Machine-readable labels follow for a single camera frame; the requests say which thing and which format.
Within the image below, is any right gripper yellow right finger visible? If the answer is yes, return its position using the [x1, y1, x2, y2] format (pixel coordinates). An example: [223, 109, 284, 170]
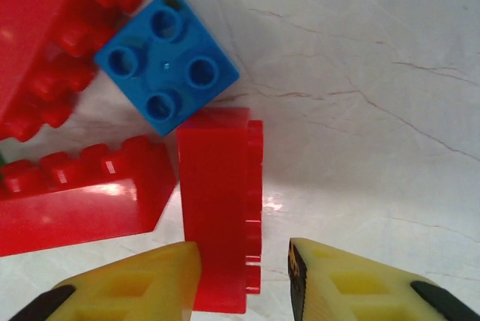
[287, 237, 480, 321]

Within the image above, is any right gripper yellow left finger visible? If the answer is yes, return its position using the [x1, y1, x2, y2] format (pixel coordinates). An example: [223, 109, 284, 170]
[9, 241, 203, 321]

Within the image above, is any red lego brick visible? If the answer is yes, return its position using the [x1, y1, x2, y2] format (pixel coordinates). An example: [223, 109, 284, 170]
[0, 135, 178, 258]
[0, 0, 146, 143]
[175, 106, 264, 314]

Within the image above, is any blue lego brick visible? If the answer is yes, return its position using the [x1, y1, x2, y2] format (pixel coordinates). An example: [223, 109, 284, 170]
[93, 0, 241, 137]

